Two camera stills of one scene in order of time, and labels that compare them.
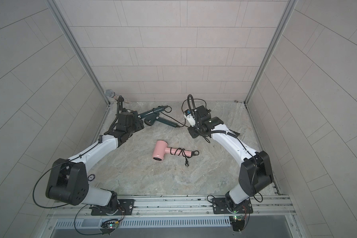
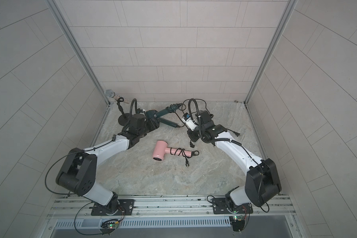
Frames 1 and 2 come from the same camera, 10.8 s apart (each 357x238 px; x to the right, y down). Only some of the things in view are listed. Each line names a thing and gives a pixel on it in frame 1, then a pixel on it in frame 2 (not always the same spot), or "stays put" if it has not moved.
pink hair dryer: x=160 y=148 stays put
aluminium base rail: x=264 y=207 stays put
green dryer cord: x=182 y=111 -> x=191 y=144
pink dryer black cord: x=185 y=154 stays put
